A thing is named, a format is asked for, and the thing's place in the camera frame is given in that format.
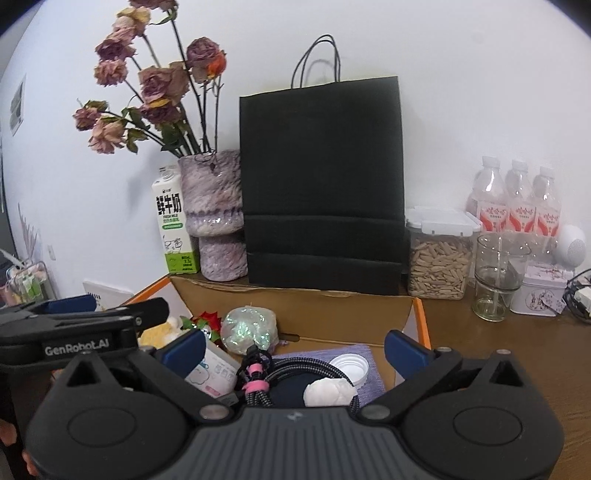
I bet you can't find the middle water bottle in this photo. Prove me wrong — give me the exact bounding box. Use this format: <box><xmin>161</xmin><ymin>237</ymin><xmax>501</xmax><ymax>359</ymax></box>
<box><xmin>505</xmin><ymin>160</ymin><xmax>536</xmax><ymax>234</ymax></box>

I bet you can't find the yellow plush toy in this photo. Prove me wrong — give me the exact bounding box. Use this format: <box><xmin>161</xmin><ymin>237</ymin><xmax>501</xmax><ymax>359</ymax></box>
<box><xmin>138</xmin><ymin>316</ymin><xmax>189</xmax><ymax>349</ymax></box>

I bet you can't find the water bottle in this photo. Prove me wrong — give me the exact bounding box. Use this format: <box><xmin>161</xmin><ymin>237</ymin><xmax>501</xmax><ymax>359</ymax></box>
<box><xmin>531</xmin><ymin>166</ymin><xmax>562</xmax><ymax>238</ymax></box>
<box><xmin>466</xmin><ymin>156</ymin><xmax>509</xmax><ymax>233</ymax></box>
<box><xmin>505</xmin><ymin>160</ymin><xmax>536</xmax><ymax>234</ymax></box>

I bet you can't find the wire rack with items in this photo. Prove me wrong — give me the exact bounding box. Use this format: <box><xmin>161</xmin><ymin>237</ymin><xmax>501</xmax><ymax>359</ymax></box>
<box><xmin>1</xmin><ymin>262</ymin><xmax>56</xmax><ymax>307</ymax></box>

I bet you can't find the white green milk carton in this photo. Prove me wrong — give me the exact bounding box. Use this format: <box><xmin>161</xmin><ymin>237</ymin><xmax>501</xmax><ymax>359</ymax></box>
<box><xmin>152</xmin><ymin>164</ymin><xmax>199</xmax><ymax>275</ymax></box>

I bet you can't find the right water bottle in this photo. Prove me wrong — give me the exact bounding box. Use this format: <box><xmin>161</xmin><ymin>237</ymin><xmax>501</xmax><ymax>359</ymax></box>
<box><xmin>531</xmin><ymin>166</ymin><xmax>562</xmax><ymax>238</ymax></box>

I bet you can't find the purple marbled vase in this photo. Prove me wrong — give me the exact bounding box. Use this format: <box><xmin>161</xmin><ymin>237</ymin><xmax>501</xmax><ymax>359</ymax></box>
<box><xmin>178</xmin><ymin>150</ymin><xmax>247</xmax><ymax>282</ymax></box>

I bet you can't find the white plastic bottle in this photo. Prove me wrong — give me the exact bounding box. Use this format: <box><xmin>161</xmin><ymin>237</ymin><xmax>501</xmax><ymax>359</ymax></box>
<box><xmin>185</xmin><ymin>340</ymin><xmax>240</xmax><ymax>398</ymax></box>

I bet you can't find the dried rose bouquet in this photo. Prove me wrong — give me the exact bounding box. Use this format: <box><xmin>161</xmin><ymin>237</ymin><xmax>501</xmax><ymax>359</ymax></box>
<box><xmin>73</xmin><ymin>1</ymin><xmax>228</xmax><ymax>158</ymax></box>

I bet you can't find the clear drinking glass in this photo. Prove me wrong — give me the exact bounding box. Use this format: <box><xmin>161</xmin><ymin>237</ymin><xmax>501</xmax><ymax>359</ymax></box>
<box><xmin>472</xmin><ymin>232</ymin><xmax>531</xmax><ymax>323</ymax></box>

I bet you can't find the red cardboard pumpkin box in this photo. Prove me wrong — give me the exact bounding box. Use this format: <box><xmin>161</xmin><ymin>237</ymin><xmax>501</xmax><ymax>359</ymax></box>
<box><xmin>130</xmin><ymin>275</ymin><xmax>431</xmax><ymax>389</ymax></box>

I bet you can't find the black paper shopping bag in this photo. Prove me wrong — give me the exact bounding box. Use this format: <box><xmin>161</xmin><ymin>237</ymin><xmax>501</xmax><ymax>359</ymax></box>
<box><xmin>239</xmin><ymin>61</ymin><xmax>408</xmax><ymax>295</ymax></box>

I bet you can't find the person left hand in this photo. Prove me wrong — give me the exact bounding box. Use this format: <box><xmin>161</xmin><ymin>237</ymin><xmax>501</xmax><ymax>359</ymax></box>
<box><xmin>0</xmin><ymin>419</ymin><xmax>39</xmax><ymax>478</ymax></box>

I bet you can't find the white round camera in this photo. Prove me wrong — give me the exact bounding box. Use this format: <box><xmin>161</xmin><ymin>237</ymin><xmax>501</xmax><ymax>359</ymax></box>
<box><xmin>554</xmin><ymin>224</ymin><xmax>587</xmax><ymax>269</ymax></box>

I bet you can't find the left water bottle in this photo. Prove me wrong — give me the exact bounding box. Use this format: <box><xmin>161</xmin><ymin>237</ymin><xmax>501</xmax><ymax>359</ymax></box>
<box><xmin>466</xmin><ymin>156</ymin><xmax>509</xmax><ymax>233</ymax></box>

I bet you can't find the purple cloth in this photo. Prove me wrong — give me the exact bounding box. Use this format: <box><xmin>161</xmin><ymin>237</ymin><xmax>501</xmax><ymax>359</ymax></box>
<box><xmin>274</xmin><ymin>344</ymin><xmax>389</xmax><ymax>405</ymax></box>

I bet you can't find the large white jar lid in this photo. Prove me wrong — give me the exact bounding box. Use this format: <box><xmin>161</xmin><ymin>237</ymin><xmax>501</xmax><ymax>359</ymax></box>
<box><xmin>329</xmin><ymin>354</ymin><xmax>370</xmax><ymax>388</ymax></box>

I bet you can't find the white power adapter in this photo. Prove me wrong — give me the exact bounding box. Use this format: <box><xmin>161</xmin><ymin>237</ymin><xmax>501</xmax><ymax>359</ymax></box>
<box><xmin>574</xmin><ymin>286</ymin><xmax>591</xmax><ymax>317</ymax></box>

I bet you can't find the clear seed storage container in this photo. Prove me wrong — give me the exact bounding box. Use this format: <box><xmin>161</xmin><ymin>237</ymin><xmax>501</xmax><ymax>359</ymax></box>
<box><xmin>406</xmin><ymin>207</ymin><xmax>482</xmax><ymax>300</ymax></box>

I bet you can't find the white book box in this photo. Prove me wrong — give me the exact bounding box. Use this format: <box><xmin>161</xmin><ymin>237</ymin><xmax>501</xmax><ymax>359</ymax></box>
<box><xmin>82</xmin><ymin>280</ymin><xmax>133</xmax><ymax>311</ymax></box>

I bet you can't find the white tissue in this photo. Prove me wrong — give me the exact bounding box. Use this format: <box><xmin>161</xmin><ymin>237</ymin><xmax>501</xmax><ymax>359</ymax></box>
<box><xmin>303</xmin><ymin>378</ymin><xmax>358</xmax><ymax>408</ymax></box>

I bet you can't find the iridescent glitter ball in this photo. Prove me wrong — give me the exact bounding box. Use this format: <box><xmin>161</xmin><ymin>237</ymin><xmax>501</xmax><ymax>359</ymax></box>
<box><xmin>221</xmin><ymin>305</ymin><xmax>280</xmax><ymax>355</ymax></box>

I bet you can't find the black braided cable coil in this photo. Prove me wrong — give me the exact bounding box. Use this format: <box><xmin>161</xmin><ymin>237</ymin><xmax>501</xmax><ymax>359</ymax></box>
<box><xmin>235</xmin><ymin>345</ymin><xmax>362</xmax><ymax>412</ymax></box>

